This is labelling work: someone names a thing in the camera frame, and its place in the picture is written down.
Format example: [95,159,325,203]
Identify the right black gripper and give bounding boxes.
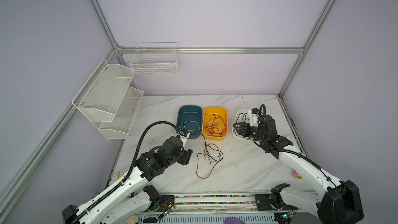
[232,122,265,143]

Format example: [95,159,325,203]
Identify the red cables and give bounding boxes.
[195,142,220,179]

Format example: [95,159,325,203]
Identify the red cable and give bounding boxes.
[205,113,228,137]

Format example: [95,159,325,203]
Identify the thin black cable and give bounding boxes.
[198,132,224,162]

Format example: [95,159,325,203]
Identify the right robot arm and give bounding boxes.
[233,104,364,224]

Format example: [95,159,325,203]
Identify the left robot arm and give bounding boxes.
[62,121,193,224]

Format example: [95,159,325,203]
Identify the white plastic tub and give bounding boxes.
[232,108,253,142]

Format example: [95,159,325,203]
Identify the yellow plastic tub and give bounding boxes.
[202,106,228,141]

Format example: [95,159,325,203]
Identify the teal plastic tub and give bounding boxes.
[176,105,203,139]

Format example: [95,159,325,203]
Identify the lower white mesh shelf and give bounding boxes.
[99,87,144,140]

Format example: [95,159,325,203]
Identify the white mesh shelf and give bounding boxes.
[99,87,144,140]
[72,60,134,122]

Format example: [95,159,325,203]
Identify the purple object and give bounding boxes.
[223,217,245,224]

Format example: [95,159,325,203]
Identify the upper white mesh shelf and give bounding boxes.
[72,60,134,122]

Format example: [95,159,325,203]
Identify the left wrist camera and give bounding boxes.
[179,129,190,147]

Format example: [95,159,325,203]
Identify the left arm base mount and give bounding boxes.
[134,185,176,212]

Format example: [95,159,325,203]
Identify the aluminium front rail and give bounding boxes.
[86,191,340,215]

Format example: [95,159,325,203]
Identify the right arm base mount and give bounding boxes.
[255,183,297,211]

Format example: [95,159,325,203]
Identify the white wire basket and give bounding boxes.
[130,42,180,76]

